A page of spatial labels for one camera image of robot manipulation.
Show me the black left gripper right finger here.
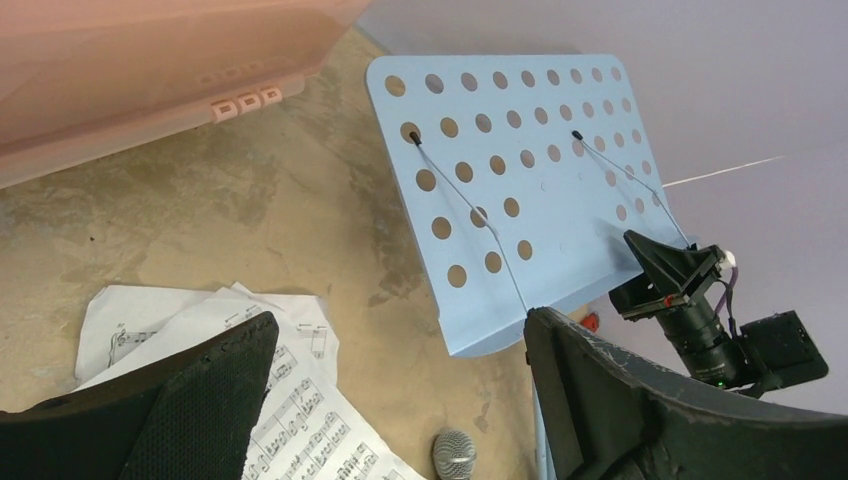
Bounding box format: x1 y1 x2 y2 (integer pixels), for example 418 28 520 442
524 307 847 479

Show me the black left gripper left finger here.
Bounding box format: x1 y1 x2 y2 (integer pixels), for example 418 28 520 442
1 312 279 479

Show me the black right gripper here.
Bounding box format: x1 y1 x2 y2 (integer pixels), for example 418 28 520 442
609 230 829 398

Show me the light blue music stand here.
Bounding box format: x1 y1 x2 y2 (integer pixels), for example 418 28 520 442
365 54 697 480

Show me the purple glitter microphone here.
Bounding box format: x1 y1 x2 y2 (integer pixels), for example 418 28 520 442
432 429 477 480

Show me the translucent pink storage box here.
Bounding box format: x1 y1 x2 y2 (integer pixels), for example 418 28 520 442
1 0 366 187

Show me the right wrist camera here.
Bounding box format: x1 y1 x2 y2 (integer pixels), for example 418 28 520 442
717 250 737 271

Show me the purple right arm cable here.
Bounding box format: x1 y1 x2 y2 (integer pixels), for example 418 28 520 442
712 267 741 333

